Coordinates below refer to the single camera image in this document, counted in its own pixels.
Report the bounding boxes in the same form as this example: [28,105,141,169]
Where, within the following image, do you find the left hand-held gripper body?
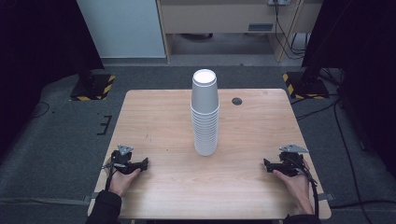
[110,144,138,175]

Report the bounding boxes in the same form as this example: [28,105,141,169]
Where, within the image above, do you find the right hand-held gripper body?
[278,143,310,178]

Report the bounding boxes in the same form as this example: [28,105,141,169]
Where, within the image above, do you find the stack of white cups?
[190,68,220,157]

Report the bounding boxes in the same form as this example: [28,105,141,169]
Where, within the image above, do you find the person's left hand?
[104,158,142,198]

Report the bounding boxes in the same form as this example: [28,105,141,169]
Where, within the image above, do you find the person's right hand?
[273,160,315,216]

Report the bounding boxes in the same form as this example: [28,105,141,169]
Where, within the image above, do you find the striped black stand base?
[282,71,331,101]
[69,73,117,102]

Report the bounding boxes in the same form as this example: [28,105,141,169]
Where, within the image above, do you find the black curtain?
[0,0,106,157]
[301,0,396,178]

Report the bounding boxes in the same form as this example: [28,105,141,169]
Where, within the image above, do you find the white cabinet panel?
[76,0,167,60]

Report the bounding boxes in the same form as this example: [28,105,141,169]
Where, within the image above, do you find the light wooden desk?
[156,0,324,63]

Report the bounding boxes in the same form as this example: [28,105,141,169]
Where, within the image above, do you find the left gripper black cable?
[104,161,119,192]

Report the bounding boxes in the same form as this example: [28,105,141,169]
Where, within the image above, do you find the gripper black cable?
[291,158,320,217]
[104,161,119,192]

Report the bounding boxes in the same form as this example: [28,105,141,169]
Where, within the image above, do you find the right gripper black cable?
[291,158,320,217]

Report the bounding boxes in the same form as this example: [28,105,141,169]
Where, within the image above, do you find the grey strap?
[83,191,101,203]
[317,192,335,202]

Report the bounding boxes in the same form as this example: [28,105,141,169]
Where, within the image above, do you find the long black floor cable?
[332,98,365,224]

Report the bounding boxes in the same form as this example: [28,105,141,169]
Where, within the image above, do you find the thick black floor cable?
[329,199,396,210]

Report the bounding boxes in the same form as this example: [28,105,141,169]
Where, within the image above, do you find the thin black floor cable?
[30,100,51,119]

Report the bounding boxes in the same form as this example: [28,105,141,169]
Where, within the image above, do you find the hanging black cables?
[273,0,308,61]

